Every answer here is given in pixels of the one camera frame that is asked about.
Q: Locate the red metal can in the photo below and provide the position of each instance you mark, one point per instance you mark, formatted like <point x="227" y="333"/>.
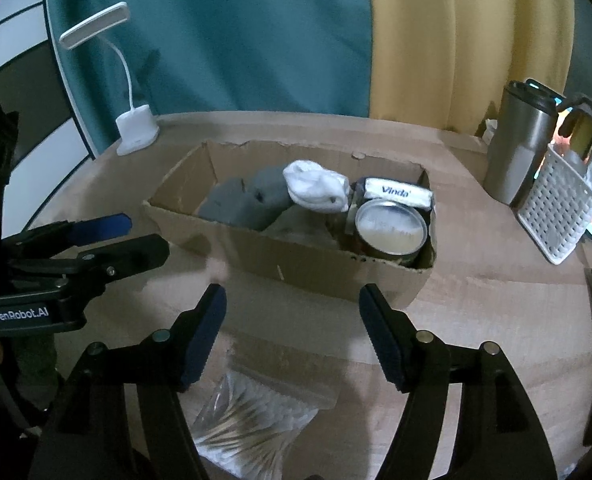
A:
<point x="388" y="230"/>

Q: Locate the grey socks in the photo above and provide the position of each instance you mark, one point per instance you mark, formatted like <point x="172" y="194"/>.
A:
<point x="246" y="200"/>

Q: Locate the white perforated basket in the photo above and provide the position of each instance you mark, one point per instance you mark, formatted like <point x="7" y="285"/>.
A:
<point x="561" y="210"/>

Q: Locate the white desk lamp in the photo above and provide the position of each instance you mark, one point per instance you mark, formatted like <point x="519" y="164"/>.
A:
<point x="135" y="130"/>

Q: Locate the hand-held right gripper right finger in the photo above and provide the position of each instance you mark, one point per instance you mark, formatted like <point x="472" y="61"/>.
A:
<point x="381" y="340"/>

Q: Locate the tissue pack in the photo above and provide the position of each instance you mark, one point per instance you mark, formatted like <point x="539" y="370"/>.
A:
<point x="398" y="193"/>

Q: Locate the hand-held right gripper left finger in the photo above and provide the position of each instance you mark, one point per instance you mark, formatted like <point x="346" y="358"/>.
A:
<point x="205" y="335"/>

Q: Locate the clear plastic snack bag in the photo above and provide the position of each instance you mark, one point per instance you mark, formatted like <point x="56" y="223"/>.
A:
<point x="301" y="227"/>

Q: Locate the yellow curtain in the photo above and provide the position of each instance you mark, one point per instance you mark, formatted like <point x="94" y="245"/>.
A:
<point x="451" y="35"/>

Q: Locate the cotton swab plastic bag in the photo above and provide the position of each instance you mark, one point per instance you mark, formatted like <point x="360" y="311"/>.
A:
<point x="261" y="415"/>

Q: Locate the steel tumbler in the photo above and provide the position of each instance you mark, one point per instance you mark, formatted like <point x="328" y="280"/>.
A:
<point x="521" y="145"/>

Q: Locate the white crumpled paper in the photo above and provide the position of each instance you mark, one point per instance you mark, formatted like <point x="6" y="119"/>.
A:
<point x="488" y="130"/>

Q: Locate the cardboard box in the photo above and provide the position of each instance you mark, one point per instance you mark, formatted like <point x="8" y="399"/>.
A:
<point x="296" y="270"/>

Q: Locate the teal curtain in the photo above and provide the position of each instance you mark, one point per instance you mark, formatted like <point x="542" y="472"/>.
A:
<point x="225" y="35"/>

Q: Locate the white socks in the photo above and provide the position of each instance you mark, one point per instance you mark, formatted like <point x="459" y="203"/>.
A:
<point x="316" y="187"/>

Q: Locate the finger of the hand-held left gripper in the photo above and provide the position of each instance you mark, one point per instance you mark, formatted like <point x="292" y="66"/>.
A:
<point x="100" y="225"/>
<point x="125" y="255"/>

